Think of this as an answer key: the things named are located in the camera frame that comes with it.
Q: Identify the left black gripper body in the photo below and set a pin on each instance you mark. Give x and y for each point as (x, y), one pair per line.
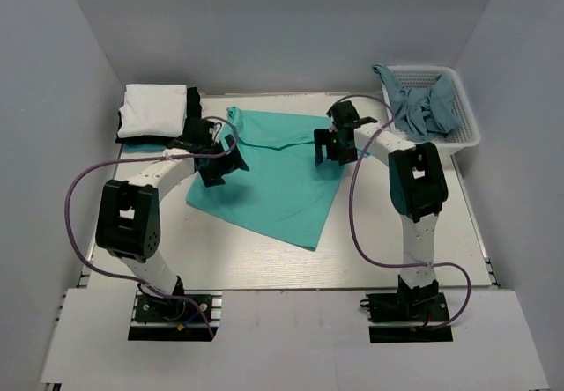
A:
(214, 147)

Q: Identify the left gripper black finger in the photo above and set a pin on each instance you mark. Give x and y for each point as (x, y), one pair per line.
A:
(234, 161)
(212, 173)

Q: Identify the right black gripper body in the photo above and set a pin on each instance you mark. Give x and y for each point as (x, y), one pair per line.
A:
(342, 152)

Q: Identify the teal green t shirt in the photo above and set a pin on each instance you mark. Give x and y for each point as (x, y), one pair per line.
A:
(283, 194)

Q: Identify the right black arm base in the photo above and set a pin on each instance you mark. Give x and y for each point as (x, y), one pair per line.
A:
(389, 323)

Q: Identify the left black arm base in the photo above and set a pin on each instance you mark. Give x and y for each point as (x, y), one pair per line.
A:
(171, 321)

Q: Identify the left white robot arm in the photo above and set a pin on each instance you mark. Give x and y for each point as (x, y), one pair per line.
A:
(129, 226)

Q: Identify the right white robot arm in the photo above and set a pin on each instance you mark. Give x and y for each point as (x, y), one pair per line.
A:
(418, 188)

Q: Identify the folded black t shirt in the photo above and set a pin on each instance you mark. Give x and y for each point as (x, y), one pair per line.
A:
(194, 110)

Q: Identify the folded teal t shirt bottom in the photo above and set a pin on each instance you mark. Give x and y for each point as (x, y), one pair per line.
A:
(143, 148)

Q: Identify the grey blue crumpled t shirt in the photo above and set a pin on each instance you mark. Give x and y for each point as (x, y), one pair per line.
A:
(420, 112)

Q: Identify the white plastic basket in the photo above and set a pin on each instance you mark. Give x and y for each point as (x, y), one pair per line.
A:
(467, 134)

